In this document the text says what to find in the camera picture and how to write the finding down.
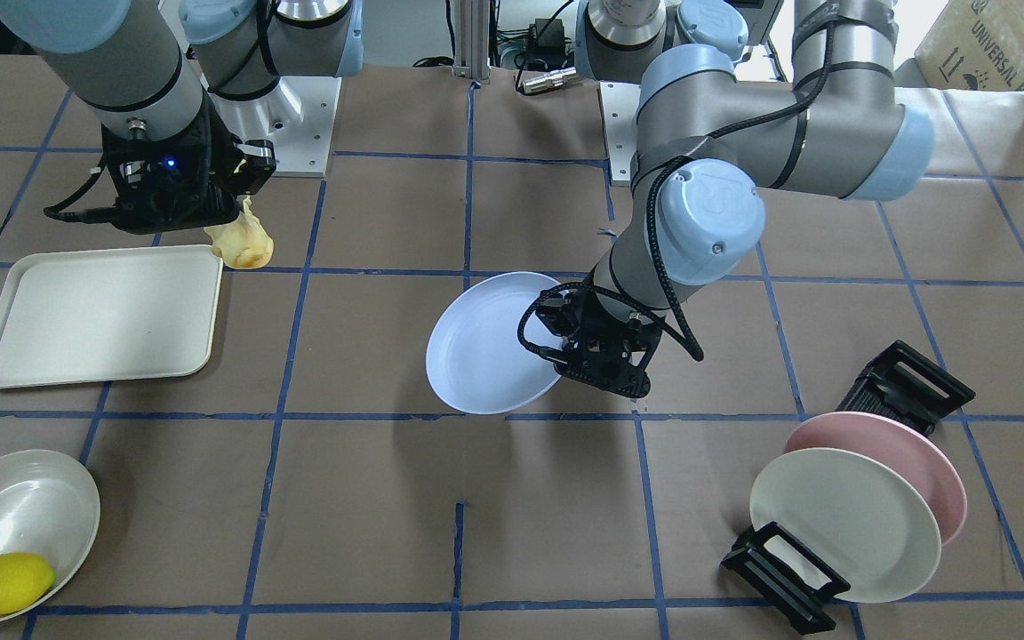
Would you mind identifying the blue plate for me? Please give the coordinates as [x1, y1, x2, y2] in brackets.
[426, 272, 560, 416]

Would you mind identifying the cream plate with lemon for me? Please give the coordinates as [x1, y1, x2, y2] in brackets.
[0, 450, 101, 622]

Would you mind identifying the white rectangular tray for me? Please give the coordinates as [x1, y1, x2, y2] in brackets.
[0, 244, 223, 389]

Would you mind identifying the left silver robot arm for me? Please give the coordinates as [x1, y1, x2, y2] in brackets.
[517, 1, 935, 398]

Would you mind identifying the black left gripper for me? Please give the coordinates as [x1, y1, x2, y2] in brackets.
[530, 283, 663, 398]

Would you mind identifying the aluminium frame post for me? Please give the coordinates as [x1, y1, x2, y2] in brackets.
[450, 1, 494, 84]

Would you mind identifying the black dish rack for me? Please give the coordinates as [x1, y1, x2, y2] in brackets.
[722, 340, 975, 635]

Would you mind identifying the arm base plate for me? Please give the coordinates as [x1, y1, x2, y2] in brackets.
[600, 82, 641, 186]
[215, 76, 344, 179]

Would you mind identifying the cream plate in rack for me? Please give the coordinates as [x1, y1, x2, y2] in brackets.
[748, 447, 942, 604]

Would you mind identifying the pink plate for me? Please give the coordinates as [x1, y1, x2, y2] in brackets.
[782, 411, 968, 544]

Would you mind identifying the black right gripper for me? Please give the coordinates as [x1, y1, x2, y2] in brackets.
[101, 97, 276, 234]

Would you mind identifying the yellow lemon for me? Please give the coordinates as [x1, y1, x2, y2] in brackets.
[0, 552, 57, 616]

